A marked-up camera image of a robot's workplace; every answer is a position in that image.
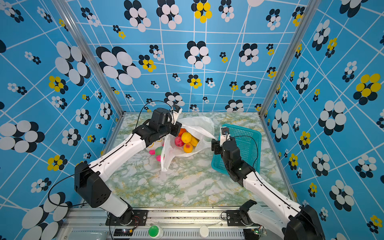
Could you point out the small circuit board left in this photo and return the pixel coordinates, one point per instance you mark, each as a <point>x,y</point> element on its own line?
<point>123,233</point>

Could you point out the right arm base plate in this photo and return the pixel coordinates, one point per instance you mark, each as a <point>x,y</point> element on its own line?
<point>237,218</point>

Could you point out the yellow lemon fruit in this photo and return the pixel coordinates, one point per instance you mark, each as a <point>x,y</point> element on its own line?
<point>186,137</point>

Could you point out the pink panda plush toy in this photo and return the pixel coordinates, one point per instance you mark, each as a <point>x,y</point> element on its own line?
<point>156,152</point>

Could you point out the teal plastic basket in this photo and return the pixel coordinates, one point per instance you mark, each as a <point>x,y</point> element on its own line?
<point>249,142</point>

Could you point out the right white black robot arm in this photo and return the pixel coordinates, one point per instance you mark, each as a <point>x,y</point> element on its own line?
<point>289,220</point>

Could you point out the yellow orange round fruit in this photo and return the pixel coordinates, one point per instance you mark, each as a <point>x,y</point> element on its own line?
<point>188,148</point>

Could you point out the pink red fruit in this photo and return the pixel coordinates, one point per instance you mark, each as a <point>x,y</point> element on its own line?
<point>179,142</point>

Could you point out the small circuit board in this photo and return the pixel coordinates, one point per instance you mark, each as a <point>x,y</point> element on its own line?
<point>252,234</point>
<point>123,233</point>

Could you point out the white round button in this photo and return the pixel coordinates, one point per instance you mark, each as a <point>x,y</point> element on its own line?
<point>204,231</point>

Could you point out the small circuit board right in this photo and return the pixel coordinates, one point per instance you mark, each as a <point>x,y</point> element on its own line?
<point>252,234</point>

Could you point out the white translucent plastic bag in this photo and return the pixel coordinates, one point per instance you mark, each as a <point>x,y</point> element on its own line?
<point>195,135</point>

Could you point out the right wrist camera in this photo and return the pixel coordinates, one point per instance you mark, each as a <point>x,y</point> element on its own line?
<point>225,135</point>

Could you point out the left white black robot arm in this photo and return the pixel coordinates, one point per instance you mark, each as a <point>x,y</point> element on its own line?
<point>90,179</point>

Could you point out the green push button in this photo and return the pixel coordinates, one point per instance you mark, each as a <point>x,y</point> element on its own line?
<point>154,231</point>

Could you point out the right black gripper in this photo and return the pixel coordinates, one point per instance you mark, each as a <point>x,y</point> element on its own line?
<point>216,147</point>

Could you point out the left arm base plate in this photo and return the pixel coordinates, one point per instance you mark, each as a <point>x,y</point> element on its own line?
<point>135,219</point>

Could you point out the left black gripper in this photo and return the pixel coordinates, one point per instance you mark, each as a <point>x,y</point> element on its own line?
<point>177,126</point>

